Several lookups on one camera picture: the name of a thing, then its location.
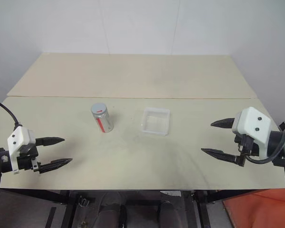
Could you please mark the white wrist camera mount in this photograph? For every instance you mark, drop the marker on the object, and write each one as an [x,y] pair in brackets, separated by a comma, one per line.
[20,137]
[254,123]

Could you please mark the black tape strip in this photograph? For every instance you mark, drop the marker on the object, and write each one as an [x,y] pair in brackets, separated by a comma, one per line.
[51,217]

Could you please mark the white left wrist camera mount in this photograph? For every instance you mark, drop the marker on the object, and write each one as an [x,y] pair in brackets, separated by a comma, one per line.
[20,137]

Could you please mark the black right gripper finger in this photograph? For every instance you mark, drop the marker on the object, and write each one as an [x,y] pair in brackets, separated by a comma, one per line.
[224,124]
[224,156]

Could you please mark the clear square plastic container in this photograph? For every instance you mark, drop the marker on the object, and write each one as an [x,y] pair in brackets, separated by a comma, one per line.
[155,122]

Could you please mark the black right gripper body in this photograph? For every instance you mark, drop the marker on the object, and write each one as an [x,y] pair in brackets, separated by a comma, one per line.
[248,147]

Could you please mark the black metal table frame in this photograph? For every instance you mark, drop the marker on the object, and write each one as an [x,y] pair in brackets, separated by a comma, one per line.
[142,203]

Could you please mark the silver red can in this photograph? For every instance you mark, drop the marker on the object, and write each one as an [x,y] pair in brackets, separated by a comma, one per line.
[105,122]

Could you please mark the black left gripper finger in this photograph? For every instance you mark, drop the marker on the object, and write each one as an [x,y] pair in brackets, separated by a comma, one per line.
[50,141]
[55,164]

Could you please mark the orange floor mat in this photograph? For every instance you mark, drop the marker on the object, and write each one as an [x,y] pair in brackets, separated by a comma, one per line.
[259,211]

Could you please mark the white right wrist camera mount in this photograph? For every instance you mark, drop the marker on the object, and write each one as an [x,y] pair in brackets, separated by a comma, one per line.
[254,123]

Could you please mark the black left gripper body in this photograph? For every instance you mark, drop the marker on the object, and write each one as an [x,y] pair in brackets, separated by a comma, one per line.
[26,161]

